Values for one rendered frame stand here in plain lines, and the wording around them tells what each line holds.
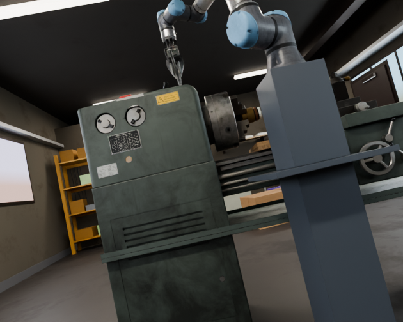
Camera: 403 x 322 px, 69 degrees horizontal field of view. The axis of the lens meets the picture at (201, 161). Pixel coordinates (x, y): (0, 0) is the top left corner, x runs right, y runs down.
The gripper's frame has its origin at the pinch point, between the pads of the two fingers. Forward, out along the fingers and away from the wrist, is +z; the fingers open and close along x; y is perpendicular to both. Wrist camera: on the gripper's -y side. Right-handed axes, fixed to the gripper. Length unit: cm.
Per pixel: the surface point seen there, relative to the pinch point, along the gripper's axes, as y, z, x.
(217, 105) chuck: 2.2, 19.7, 16.2
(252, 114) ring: -8.0, 26.4, 34.2
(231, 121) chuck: 3.1, 29.7, 21.4
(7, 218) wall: -268, 39, -301
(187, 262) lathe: 13, 90, -15
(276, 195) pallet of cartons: -262, 93, 82
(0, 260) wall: -236, 93, -298
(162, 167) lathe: 13.6, 45.3, -16.1
